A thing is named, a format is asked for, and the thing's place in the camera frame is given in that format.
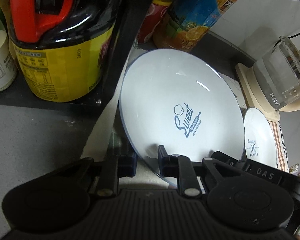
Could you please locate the orange juice bottle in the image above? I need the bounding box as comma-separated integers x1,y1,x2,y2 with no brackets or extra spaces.
153,0,237,52

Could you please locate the black metal spice rack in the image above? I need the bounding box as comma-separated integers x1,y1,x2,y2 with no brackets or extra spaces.
0,0,153,116

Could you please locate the soy sauce bottle red handle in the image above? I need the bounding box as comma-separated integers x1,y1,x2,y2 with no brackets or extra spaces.
10,0,116,102

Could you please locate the small white Bakery plate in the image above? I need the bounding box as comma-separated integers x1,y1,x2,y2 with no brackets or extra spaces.
244,108,277,168

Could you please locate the large white Sweet Bakery plate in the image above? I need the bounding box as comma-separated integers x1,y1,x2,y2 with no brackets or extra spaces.
118,48,246,188

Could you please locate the red soda can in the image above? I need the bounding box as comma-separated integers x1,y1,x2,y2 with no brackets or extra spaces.
137,0,172,43

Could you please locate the glass electric kettle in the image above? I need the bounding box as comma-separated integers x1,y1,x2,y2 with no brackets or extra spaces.
253,36,300,112

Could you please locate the patterned white table cloth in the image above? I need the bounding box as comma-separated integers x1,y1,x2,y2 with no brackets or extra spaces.
79,74,289,188

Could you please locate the cream kettle base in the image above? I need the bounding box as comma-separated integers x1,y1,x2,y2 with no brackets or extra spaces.
235,63,300,121

